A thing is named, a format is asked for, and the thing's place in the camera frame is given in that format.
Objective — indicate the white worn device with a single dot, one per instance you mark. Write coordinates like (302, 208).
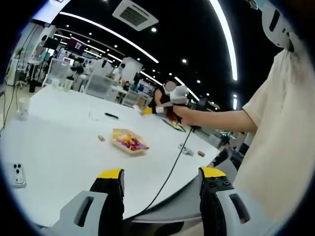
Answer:
(278, 27)

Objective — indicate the curved ceiling light strip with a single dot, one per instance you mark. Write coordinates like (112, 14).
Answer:
(226, 37)

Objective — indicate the person's right hand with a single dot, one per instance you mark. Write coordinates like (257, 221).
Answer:
(187, 115)

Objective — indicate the ceiling air conditioner vent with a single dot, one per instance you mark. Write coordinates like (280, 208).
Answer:
(135, 14)

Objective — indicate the white mesh office chair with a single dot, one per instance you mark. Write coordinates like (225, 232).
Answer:
(98, 87)

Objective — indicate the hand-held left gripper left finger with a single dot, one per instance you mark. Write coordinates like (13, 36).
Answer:
(105, 204)

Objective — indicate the small orange candy packet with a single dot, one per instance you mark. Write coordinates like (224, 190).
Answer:
(101, 138)

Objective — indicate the yellow cloth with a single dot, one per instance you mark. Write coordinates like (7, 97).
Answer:
(177, 126)

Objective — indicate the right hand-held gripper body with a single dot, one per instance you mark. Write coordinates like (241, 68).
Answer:
(179, 97)

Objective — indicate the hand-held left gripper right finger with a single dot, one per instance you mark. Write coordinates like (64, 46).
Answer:
(211, 204)

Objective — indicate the black waste bin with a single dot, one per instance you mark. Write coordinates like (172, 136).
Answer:
(32, 87)

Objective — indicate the white patterned paper cup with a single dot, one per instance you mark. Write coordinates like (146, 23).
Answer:
(23, 108)

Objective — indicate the dark hanging sign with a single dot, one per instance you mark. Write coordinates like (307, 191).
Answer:
(76, 44)

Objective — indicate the white smartphone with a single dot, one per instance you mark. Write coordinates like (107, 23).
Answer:
(17, 175)

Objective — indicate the white tumbler dark lid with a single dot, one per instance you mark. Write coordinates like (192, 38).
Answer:
(69, 83)

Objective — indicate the yellow food packet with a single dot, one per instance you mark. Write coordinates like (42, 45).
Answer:
(120, 135)

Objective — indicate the person's beige shirt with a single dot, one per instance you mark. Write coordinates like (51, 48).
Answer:
(283, 123)

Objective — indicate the white cabinet green panel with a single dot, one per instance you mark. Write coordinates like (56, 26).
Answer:
(12, 73)

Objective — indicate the beige hexagonal food container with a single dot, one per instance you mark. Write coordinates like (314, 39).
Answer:
(134, 153)

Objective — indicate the large wall monitor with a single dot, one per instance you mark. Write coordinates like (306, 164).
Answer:
(51, 9)

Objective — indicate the straight ceiling light strip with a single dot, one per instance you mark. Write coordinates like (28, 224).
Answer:
(110, 35)

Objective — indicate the white game controller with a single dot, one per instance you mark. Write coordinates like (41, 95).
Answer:
(186, 150)

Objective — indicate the black oblong device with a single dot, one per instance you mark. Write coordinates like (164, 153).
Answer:
(111, 115)

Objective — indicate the potted plant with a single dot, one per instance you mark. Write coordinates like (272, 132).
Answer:
(21, 51)

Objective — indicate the small white cup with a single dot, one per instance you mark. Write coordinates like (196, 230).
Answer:
(54, 84)

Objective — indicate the small brown block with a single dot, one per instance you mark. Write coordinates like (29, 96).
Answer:
(201, 154)

